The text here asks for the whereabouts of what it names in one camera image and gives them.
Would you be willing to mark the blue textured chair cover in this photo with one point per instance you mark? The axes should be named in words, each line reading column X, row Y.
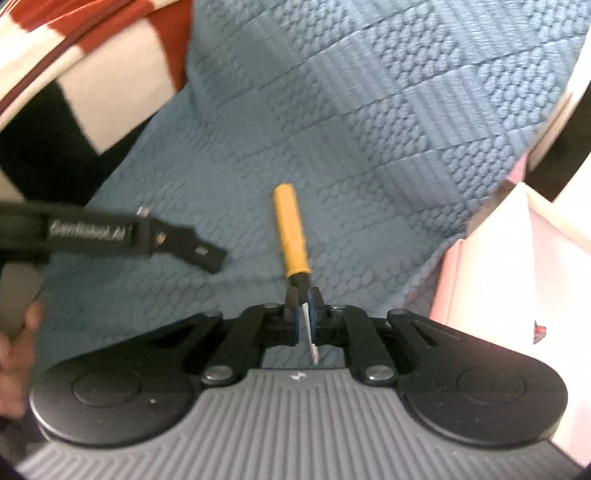
column 394, row 120

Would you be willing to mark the pink cardboard box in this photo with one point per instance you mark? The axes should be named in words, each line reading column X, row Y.
column 528, row 263

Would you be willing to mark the red white striped blanket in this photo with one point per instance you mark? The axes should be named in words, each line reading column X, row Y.
column 80, row 80

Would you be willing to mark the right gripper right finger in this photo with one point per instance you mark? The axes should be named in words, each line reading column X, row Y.
column 351, row 329

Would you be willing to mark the person left hand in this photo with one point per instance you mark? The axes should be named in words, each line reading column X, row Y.
column 17, row 360

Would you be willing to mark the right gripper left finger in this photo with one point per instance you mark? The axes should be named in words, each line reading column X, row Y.
column 256, row 330

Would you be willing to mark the yellow handle screwdriver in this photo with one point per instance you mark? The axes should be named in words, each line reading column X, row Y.
column 295, row 256

